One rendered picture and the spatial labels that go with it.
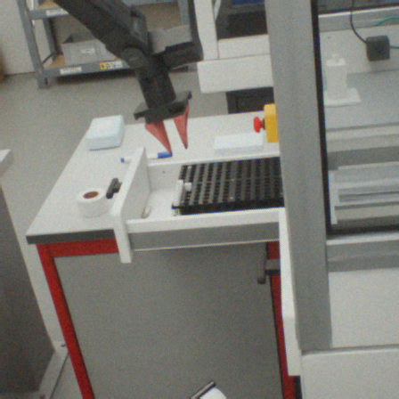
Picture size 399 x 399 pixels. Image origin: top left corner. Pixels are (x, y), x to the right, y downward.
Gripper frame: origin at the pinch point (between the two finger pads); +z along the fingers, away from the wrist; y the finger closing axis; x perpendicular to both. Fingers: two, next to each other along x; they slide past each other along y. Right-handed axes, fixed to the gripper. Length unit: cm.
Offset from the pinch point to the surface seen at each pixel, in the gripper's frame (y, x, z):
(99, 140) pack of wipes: -37, 54, 11
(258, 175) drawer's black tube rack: 12.7, 2.8, 10.8
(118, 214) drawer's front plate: -10.2, -14.3, 4.8
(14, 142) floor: -176, 259, 57
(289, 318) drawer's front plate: 19.7, -44.5, 11.6
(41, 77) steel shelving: -190, 362, 40
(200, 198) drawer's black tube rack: 2.7, -5.7, 9.0
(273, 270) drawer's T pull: 17.0, -31.4, 11.8
